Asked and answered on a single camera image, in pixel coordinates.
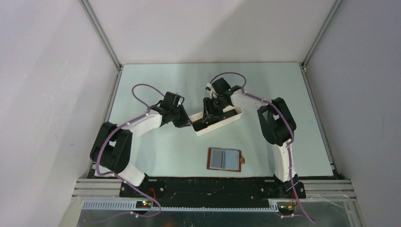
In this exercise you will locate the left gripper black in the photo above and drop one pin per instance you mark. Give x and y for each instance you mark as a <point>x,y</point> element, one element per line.
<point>185,121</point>

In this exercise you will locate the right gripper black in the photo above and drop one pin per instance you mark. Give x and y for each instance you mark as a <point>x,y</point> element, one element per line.
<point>209,111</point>

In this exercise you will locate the brown leather card holder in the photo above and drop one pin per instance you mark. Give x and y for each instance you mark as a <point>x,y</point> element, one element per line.
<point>223,159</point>

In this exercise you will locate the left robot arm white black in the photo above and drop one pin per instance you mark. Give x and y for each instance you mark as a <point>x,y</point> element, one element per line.
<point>111,151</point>

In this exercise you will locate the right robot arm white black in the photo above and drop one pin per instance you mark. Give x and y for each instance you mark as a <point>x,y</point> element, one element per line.
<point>276,122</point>

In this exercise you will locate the white plastic tray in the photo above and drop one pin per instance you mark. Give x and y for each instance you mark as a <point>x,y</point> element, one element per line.
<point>199,115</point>

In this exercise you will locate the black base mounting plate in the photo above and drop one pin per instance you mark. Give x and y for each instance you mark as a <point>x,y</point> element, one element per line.
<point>217,192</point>

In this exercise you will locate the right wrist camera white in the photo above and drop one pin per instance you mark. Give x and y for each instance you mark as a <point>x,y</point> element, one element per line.
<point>211,90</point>

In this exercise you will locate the right aluminium frame post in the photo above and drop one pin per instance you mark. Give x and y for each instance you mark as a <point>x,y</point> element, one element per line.
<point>312,84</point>

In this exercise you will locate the aluminium frame post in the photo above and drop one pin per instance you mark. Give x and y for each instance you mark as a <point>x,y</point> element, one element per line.
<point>312,84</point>
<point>112,76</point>

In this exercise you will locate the white slotted cable duct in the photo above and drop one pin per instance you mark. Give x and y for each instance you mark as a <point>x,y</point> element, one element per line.
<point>133,206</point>

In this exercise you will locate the left aluminium frame post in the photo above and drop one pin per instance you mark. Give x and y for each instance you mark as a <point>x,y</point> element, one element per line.
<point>112,76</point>

